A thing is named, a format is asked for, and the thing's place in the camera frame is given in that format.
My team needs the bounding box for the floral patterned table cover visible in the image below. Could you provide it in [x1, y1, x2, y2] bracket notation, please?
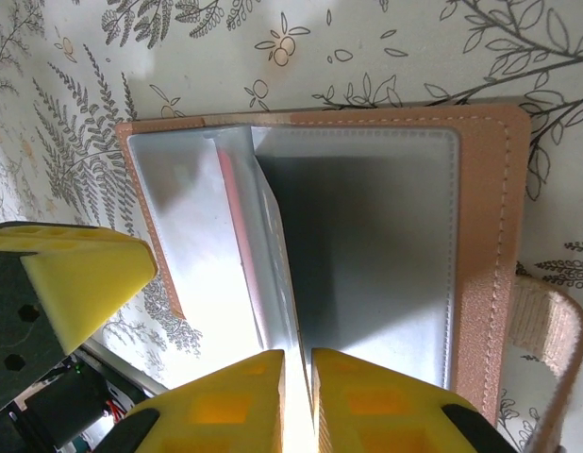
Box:
[0, 0, 583, 453]

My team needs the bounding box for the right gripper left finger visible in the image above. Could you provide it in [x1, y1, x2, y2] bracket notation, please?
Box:
[107, 348, 287, 453]

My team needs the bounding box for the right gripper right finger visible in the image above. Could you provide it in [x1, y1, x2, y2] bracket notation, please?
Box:
[311, 347, 505, 453]

